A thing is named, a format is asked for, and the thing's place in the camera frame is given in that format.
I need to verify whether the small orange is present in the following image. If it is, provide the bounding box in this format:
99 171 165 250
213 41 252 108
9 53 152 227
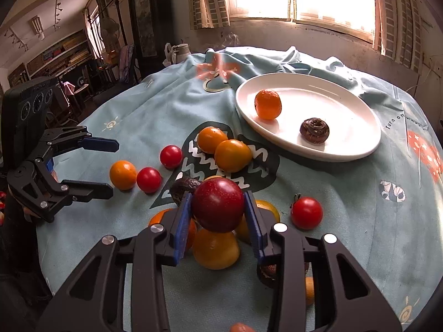
109 160 137 190

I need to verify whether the red tomato with stem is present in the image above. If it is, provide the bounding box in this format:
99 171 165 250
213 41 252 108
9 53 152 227
291 194 323 230

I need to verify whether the red cherry tomato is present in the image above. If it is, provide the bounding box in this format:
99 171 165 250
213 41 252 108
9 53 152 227
159 145 182 170
137 167 162 194

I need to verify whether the yellow orange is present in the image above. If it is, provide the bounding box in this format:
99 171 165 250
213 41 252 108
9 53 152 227
192 229 240 271

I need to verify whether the dark wrinkled passion fruit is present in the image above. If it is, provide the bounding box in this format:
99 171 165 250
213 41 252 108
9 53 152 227
170 177 201 206

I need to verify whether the orange fruit pair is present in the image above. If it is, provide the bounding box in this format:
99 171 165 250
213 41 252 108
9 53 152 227
214 139 252 173
197 126 228 154

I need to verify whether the mandarin orange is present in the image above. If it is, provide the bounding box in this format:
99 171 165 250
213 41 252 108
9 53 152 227
254 90 282 120

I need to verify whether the person's left hand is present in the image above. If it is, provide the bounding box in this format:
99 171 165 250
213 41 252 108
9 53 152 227
7 188 40 222

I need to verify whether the light blue patterned tablecloth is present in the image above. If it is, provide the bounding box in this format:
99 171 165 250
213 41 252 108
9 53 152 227
37 47 442 331

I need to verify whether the white oval plate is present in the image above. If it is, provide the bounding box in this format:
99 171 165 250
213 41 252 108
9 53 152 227
235 73 382 162

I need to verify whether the dark framed picture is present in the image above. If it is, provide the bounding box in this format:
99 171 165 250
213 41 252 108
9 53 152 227
128 0 161 77

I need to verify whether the left checkered curtain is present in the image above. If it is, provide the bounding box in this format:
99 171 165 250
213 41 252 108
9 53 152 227
189 0 231 30

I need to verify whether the checkered curtain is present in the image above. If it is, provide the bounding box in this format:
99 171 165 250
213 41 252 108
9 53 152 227
189 0 231 30
372 0 422 73

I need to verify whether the right checkered curtain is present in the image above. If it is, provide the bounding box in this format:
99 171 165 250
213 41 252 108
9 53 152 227
372 0 422 73

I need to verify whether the wall bookshelf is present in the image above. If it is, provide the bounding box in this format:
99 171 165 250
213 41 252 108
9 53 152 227
7 30 90 86

